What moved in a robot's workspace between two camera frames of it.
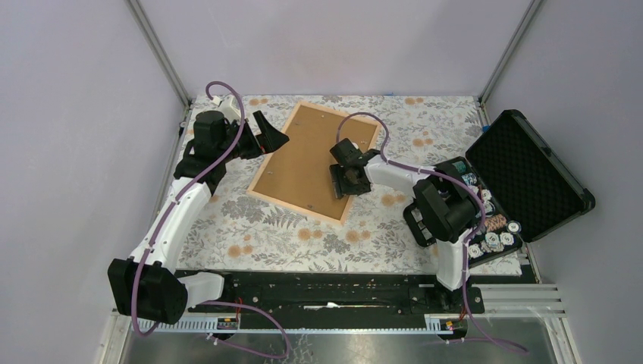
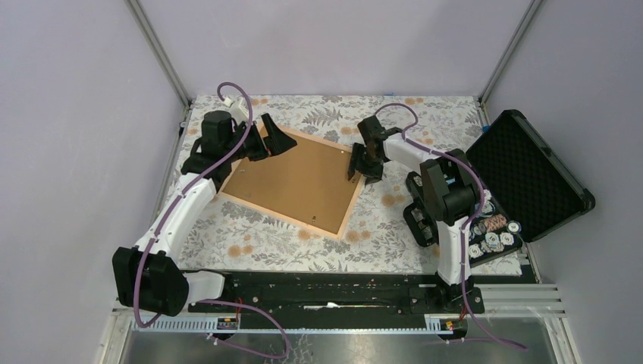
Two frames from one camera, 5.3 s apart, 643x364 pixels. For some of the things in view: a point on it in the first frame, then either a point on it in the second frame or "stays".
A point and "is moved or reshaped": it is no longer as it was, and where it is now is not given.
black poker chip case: x=525 y=189 stays
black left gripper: x=270 y=139 stays
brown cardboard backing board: x=300 y=172 is moved or reshaped
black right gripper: x=340 y=188 to x=372 y=175
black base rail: x=339 y=295 stays
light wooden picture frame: x=286 y=126 to x=288 y=218
